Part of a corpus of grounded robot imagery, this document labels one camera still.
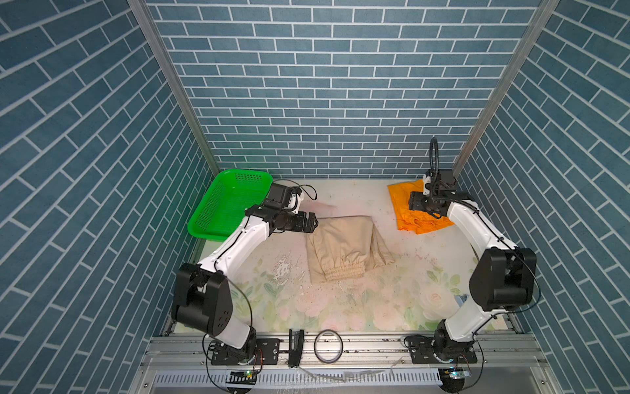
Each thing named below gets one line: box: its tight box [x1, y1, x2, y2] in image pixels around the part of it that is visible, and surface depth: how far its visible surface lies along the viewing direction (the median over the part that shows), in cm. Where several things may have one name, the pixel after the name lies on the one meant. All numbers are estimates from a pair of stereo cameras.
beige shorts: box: [305, 215, 396, 284], surface depth 93 cm
